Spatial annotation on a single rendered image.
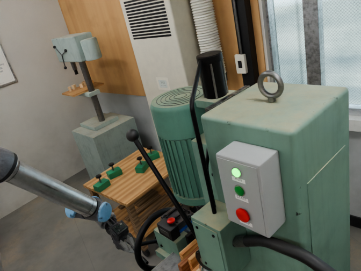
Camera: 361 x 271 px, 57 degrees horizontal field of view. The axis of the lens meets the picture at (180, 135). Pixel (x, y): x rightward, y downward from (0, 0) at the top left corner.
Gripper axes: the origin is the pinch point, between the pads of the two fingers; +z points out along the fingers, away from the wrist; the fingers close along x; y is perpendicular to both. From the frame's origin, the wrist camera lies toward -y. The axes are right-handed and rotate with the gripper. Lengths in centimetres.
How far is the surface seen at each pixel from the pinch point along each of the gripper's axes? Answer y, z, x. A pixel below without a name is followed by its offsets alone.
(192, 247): 38, 32, 3
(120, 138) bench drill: -66, -141, 86
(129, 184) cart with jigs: -46, -71, 46
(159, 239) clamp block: 29.3, 17.7, 0.7
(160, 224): 38.0, 17.7, 1.3
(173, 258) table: 30.0, 27.5, -1.3
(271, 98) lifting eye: 104, 46, 7
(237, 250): 73, 54, -7
